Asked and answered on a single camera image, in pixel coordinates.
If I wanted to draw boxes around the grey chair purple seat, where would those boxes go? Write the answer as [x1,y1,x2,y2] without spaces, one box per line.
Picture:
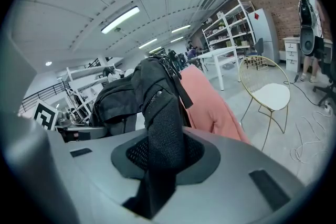
[245,37,265,57]

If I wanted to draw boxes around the white refrigerator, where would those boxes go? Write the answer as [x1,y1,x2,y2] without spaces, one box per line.
[248,7,280,63]

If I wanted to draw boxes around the black office chair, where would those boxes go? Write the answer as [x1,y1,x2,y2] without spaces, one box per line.
[312,41,336,108]

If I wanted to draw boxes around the ceiling tube light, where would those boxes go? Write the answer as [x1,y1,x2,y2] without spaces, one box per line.
[101,6,141,35]

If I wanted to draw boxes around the white square table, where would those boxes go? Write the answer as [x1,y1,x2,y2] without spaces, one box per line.
[196,46,242,91]

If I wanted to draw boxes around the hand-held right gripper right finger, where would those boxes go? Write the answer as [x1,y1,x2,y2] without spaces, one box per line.
[48,126,307,224]

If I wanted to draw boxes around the white storage shelving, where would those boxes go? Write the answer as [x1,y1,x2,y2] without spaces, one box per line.
[201,0,257,55]

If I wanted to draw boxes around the black metal railing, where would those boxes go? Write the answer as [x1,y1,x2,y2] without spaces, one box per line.
[19,82,71,113]

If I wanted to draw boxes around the gold wire chair cream seat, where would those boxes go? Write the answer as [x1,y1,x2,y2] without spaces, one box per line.
[238,55,291,152]

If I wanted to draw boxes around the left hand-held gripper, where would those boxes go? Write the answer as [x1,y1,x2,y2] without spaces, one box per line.
[33,99,107,143]

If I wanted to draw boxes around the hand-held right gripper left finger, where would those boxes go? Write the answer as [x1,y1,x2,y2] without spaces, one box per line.
[1,33,79,221]

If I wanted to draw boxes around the black floor cable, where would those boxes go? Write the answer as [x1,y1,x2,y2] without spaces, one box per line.
[283,74,326,107]

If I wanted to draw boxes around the white drawer cabinet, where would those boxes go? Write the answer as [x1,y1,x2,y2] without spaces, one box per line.
[282,36,305,73]

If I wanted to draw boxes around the black backpack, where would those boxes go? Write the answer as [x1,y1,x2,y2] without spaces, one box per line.
[89,56,195,220]

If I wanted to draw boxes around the white shelf rack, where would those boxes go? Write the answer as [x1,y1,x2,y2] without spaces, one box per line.
[57,64,124,124]

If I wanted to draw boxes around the white floor cable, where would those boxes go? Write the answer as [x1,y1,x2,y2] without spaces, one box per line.
[290,110,331,163]

